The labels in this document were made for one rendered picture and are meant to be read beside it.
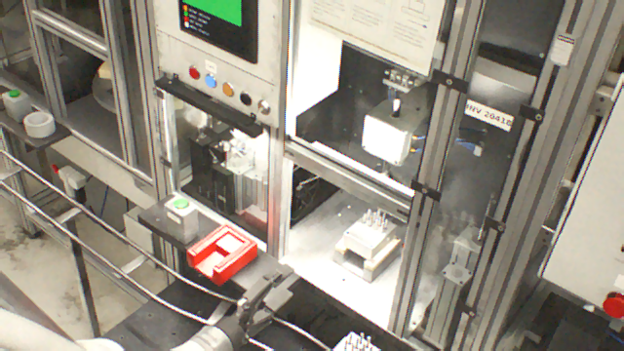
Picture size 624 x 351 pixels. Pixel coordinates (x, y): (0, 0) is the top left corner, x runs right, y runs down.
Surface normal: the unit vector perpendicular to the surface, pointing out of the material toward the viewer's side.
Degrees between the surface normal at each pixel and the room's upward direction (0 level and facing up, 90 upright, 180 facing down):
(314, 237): 0
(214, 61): 90
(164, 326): 0
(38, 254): 0
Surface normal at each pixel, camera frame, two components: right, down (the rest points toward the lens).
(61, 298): 0.06, -0.78
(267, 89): -0.62, 0.47
